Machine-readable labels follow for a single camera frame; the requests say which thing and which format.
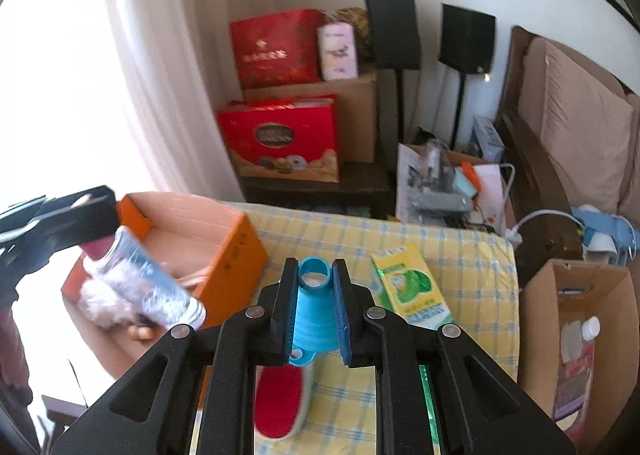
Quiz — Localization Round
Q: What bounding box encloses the red gift bag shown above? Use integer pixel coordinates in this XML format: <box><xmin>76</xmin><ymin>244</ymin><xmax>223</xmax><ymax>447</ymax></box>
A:
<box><xmin>229</xmin><ymin>9</ymin><xmax>328</xmax><ymax>90</ymax></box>

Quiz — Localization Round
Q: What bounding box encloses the black speaker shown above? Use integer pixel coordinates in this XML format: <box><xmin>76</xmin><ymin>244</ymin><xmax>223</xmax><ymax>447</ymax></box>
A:
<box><xmin>364</xmin><ymin>0</ymin><xmax>422</xmax><ymax>70</ymax></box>
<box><xmin>438</xmin><ymin>3</ymin><xmax>497</xmax><ymax>76</ymax></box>

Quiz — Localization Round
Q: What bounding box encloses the blue collapsible funnel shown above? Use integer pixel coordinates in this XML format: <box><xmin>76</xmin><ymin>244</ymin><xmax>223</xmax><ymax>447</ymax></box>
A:
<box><xmin>287</xmin><ymin>257</ymin><xmax>346</xmax><ymax>367</ymax></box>

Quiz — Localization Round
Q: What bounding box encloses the green toothpaste box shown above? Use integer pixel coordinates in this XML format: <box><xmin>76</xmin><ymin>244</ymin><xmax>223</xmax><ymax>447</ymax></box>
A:
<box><xmin>371</xmin><ymin>242</ymin><xmax>456</xmax><ymax>455</ymax></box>

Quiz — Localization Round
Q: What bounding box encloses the yellow checked tablecloth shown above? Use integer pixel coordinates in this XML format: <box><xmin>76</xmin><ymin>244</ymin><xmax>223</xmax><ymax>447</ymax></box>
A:
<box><xmin>200</xmin><ymin>202</ymin><xmax>521</xmax><ymax>455</ymax></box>

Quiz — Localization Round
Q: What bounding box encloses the red lint brush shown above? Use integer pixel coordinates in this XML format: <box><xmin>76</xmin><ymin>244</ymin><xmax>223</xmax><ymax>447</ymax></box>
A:
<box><xmin>254</xmin><ymin>365</ymin><xmax>316</xmax><ymax>442</ymax></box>

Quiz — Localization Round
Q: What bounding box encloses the orange cardboard box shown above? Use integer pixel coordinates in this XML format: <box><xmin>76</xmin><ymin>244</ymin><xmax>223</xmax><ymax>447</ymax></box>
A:
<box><xmin>60</xmin><ymin>192</ymin><xmax>269</xmax><ymax>381</ymax></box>

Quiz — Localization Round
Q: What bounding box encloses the cluttered cardboard box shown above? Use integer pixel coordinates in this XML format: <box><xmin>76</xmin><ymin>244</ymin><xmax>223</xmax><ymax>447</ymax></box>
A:
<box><xmin>397</xmin><ymin>141</ymin><xmax>506</xmax><ymax>232</ymax></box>

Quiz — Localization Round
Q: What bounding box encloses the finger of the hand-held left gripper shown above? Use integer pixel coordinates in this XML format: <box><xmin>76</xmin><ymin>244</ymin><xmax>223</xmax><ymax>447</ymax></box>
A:
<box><xmin>0</xmin><ymin>186</ymin><xmax>122</xmax><ymax>286</ymax></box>
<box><xmin>0</xmin><ymin>195</ymin><xmax>52</xmax><ymax>239</ymax></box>

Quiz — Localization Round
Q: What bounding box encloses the white curtain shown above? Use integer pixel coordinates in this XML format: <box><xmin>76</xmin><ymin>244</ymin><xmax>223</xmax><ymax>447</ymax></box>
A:
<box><xmin>0</xmin><ymin>0</ymin><xmax>247</xmax><ymax>208</ymax></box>

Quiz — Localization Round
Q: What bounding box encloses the large brown cardboard box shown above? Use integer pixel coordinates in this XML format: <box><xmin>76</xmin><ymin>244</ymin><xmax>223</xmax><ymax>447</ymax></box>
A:
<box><xmin>243</xmin><ymin>71</ymin><xmax>378</xmax><ymax>164</ymax></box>

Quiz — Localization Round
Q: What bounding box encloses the brown wooden sofa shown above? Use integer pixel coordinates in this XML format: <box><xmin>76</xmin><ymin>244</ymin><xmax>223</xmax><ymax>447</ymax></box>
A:
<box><xmin>500</xmin><ymin>25</ymin><xmax>640</xmax><ymax>246</ymax></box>

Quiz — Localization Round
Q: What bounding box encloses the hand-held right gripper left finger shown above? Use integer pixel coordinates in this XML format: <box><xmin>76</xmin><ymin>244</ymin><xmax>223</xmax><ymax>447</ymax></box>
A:
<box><xmin>50</xmin><ymin>257</ymin><xmax>301</xmax><ymax>455</ymax></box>

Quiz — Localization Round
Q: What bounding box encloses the clear bottle with pink cap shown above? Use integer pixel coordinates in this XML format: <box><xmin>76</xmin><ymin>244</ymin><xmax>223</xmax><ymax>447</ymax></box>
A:
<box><xmin>82</xmin><ymin>227</ymin><xmax>207</xmax><ymax>327</ymax></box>

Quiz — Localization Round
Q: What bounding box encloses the white plastic bottle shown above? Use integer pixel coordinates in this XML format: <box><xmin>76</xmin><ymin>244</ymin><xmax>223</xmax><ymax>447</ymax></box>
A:
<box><xmin>560</xmin><ymin>316</ymin><xmax>601</xmax><ymax>366</ymax></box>

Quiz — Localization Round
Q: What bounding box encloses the gold patterned bag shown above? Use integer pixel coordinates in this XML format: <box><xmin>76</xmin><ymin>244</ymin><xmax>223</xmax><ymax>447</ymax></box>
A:
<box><xmin>327</xmin><ymin>7</ymin><xmax>373</xmax><ymax>63</ymax></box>

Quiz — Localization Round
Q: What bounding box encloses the black speaker stand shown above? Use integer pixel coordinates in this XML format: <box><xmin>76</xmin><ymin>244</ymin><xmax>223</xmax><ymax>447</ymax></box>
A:
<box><xmin>395</xmin><ymin>69</ymin><xmax>407</xmax><ymax>146</ymax></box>
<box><xmin>450</xmin><ymin>74</ymin><xmax>469</xmax><ymax>150</ymax></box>

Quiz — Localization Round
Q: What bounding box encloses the white cable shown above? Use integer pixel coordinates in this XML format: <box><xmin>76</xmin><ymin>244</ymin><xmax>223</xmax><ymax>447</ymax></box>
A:
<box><xmin>504</xmin><ymin>207</ymin><xmax>587</xmax><ymax>247</ymax></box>

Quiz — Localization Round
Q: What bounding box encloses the white paper bag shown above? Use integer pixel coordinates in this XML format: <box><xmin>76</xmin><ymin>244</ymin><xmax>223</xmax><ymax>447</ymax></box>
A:
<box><xmin>472</xmin><ymin>164</ymin><xmax>508</xmax><ymax>232</ymax></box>

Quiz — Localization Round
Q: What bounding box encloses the dark wooden low stand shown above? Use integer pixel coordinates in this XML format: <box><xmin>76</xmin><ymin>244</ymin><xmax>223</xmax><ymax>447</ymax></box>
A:
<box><xmin>240</xmin><ymin>162</ymin><xmax>394</xmax><ymax>209</ymax></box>

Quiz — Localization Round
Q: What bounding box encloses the large beige sofa cushion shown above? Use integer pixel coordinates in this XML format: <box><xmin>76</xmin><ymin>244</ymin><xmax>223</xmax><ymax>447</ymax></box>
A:
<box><xmin>540</xmin><ymin>40</ymin><xmax>636</xmax><ymax>202</ymax></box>

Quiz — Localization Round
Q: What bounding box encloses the blue and white box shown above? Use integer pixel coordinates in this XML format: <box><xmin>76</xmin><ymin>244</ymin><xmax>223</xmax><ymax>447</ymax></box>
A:
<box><xmin>472</xmin><ymin>115</ymin><xmax>505</xmax><ymax>163</ymax></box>

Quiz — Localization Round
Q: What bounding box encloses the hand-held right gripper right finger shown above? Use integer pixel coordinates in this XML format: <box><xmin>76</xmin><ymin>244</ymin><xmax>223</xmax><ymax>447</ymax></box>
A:
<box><xmin>332</xmin><ymin>259</ymin><xmax>578</xmax><ymax>455</ymax></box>

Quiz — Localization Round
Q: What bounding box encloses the open brown cardboard box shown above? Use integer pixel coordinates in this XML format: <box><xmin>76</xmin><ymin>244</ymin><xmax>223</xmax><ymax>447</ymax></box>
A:
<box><xmin>517</xmin><ymin>259</ymin><xmax>640</xmax><ymax>446</ymax></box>

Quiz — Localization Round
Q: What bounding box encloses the red gift box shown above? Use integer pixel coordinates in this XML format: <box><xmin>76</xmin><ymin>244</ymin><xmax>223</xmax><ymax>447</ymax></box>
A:
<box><xmin>216</xmin><ymin>95</ymin><xmax>341</xmax><ymax>184</ymax></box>

